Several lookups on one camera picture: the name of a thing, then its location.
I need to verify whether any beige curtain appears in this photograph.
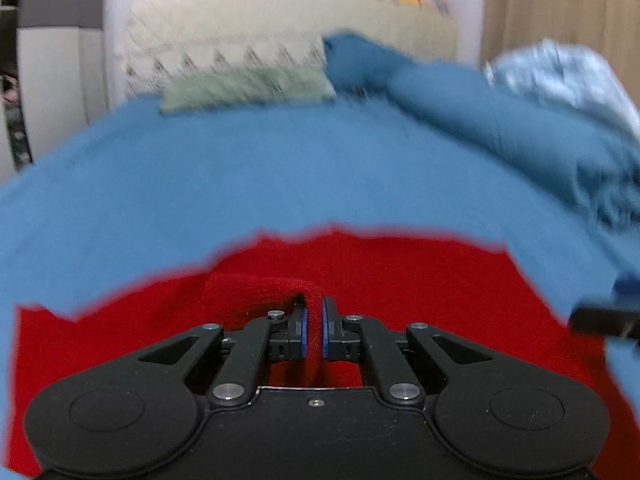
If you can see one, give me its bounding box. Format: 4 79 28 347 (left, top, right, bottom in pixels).
480 0 640 92

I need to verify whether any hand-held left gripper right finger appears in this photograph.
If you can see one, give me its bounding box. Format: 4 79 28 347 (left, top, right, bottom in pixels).
322 298 493 408

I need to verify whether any blue duvet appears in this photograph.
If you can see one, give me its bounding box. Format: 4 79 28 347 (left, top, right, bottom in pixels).
322 31 640 241

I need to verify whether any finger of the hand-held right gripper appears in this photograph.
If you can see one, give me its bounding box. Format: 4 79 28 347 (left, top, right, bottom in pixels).
569 276 640 348

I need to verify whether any green pillow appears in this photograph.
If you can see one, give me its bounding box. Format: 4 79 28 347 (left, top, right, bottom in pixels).
159 66 337 114

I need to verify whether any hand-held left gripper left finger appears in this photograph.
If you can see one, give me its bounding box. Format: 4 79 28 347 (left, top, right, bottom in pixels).
137 301 309 409

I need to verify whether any white patterned pillow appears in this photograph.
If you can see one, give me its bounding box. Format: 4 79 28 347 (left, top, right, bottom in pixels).
121 34 331 100

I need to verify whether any grey and white wardrobe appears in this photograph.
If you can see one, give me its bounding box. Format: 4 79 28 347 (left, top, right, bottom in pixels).
0 0 112 173

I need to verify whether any beige padded headboard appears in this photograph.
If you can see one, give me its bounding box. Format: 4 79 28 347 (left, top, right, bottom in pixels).
126 0 459 67

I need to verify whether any red fleece garment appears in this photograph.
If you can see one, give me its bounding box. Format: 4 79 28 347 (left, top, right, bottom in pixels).
7 227 618 478

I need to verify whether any light blue crumpled cloth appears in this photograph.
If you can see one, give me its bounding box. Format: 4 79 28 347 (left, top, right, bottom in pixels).
482 39 640 142

